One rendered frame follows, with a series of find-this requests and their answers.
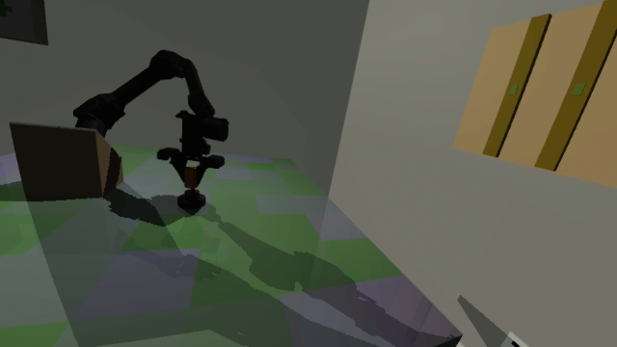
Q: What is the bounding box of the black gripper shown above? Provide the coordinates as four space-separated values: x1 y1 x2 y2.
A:
157 135 225 185

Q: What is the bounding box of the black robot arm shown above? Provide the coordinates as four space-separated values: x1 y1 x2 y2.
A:
73 50 229 141

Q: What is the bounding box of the orange knob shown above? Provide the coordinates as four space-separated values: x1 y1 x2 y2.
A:
184 167 199 189

